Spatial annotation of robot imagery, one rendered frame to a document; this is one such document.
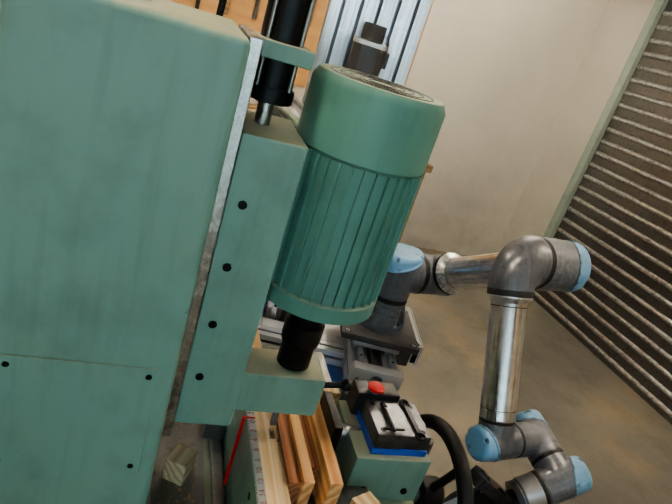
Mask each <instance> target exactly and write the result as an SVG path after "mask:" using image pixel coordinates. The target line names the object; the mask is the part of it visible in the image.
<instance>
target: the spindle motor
mask: <svg viewBox="0 0 672 504"><path fill-rule="evenodd" d="M445 116H446V114H445V105H444V103H442V102H441V101H439V100H437V99H435V98H433V97H431V96H428V95H426V94H423V93H421V92H418V91H416V90H413V89H411V88H408V87H405V86H402V85H400V84H397V83H394V82H391V81H388V80H385V79H382V78H379V77H376V76H372V75H369V74H366V73H363V72H359V71H356V70H352V69H348V68H344V67H340V66H336V65H331V64H324V63H321V64H319V65H318V67H317V68H316V69H315V70H314V71H313V72H312V76H311V79H310V83H309V86H308V90H307V94H306V97H305V101H304V105H303V108H302V112H301V116H300V119H299V123H298V127H297V132H298V134H299V135H300V136H301V138H302V139H303V141H304V142H305V144H306V145H307V147H308V150H309V151H308V155H307V158H306V162H305V165H304V169H303V172H302V176H301V179H300V183H299V186H298V190H297V193H296V197H295V200H294V204H293V207H292V210H291V214H290V217H289V221H288V224H287V228H286V231H285V235H284V238H283V242H282V245H281V249H280V252H279V256H278V259H277V263H276V266H275V270H274V273H273V277H272V280H271V284H270V287H269V291H268V294H267V298H268V299H269V300H270V301H271V302H272V303H274V304H275V305H277V306H278V307H280V308H281V309H283V310H285V311H287V312H289V313H291V314H293V315H295V316H298V317H301V318H303V319H306V320H310V321H313V322H317V323H322V324H328V325H353V324H358V323H361V322H363V321H365V320H367V319H368V318H369V317H370V316H371V314H372V312H373V309H374V306H375V304H376V301H377V298H378V295H379V293H380V290H381V287H382V285H383V282H384V279H385V277H386V274H387V271H388V269H389V266H390V263H391V261H392V258H393V255H394V253H395V250H396V247H397V244H398V242H399V239H400V236H401V234H402V231H403V228H404V226H405V223H406V220H407V218H408V215H409V212H410V210H411V207H412V204H413V202H414V199H415V196H416V194H417V191H418V188H419V185H420V183H421V180H422V177H423V176H422V175H423V174H424V172H425V170H426V167H427V164H428V161H429V159H430V156H431V153H432V151H433V148H434V145H435V143H436V140H437V137H438V135H439V132H440V129H441V127H442V124H443V121H444V119H445Z"/></svg>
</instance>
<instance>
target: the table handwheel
mask: <svg viewBox="0 0 672 504"><path fill-rule="evenodd" d="M420 417H421V419H422V420H423V422H424V423H425V424H426V425H425V426H426V428H430V429H433V430H434V431H435V432H437V433H438V434H439V436H440V437H441V438H442V440H443V441H444V443H445V445H446V447H447V449H448V451H449V454H450V457H451V460H452V464H453V469H452V470H451V471H449V472H448V473H446V474H445V475H444V476H442V477H440V478H438V477H437V476H428V475H425V477H424V479H423V481H422V483H421V485H420V487H419V490H418V492H417V494H416V496H415V498H414V500H413V502H414V504H443V502H444V497H445V491H444V486H446V485H447V484H448V483H450V482H452V481H453V480H455V479H456V487H457V504H474V492H473V482H472V475H471V470H470V466H469V462H468V458H467V455H466V452H465V450H464V447H463V445H462V442H461V440H460V438H459V437H458V435H457V433H456V432H455V430H454V429H453V428H452V427H451V425H450V424H449V423H448V422H447V421H445V420H444V419H443V418H441V417H439V416H437V415H434V414H421V415H420Z"/></svg>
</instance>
